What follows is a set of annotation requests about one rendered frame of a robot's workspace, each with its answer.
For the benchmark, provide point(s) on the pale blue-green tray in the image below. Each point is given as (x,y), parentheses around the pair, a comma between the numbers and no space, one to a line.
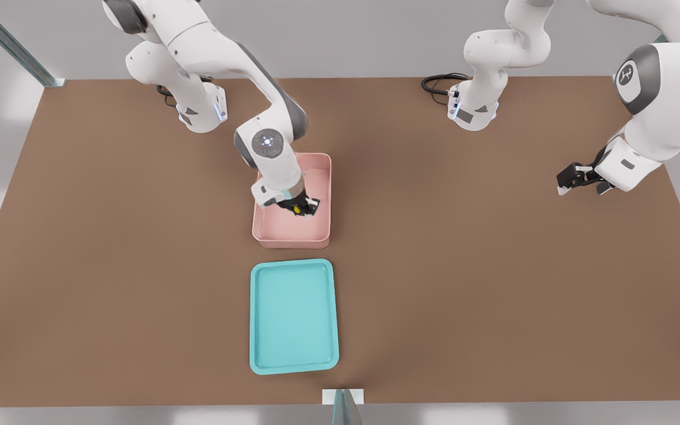
(294,316)

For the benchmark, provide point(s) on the pink plastic box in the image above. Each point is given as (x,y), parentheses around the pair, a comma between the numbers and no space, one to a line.
(293,233)

